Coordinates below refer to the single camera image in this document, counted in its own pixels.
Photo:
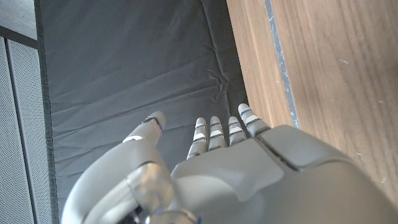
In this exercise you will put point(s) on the grey perforated panel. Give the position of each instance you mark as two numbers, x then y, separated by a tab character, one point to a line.
18	140

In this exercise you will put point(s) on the wooden panel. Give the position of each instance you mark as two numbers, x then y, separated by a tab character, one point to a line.
276	46

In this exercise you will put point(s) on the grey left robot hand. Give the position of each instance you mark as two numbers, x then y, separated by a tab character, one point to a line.
264	180

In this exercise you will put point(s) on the black backdrop curtain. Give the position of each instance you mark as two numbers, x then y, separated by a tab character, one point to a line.
124	62

